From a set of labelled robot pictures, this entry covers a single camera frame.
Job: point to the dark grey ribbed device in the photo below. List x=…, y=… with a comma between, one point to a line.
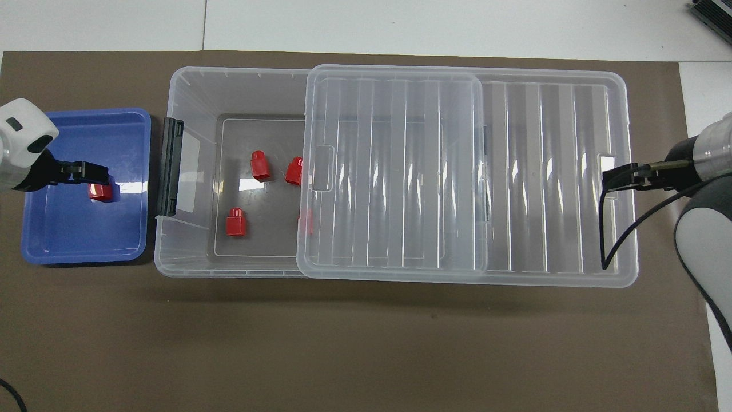
x=715, y=11

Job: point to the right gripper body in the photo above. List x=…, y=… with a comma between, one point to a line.
x=683, y=171

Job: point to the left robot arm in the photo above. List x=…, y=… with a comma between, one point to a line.
x=17, y=129

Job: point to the clear plastic storage box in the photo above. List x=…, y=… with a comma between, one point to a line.
x=189, y=97

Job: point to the black box latch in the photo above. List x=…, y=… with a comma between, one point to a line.
x=170, y=166

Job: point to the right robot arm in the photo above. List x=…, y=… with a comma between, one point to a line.
x=703, y=240

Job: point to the blue plastic tray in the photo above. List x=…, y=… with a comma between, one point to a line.
x=68, y=229

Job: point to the red block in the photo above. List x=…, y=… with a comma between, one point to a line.
x=102, y=193
x=235, y=224
x=307, y=222
x=294, y=171
x=260, y=167

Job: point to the clear plastic box lid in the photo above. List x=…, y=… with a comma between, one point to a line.
x=543, y=171

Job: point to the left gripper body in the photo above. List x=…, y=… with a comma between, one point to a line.
x=40, y=171

